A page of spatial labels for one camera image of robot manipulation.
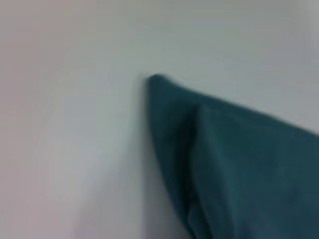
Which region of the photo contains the teal blue shirt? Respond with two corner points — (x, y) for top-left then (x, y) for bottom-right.
(146, 73), (319, 239)

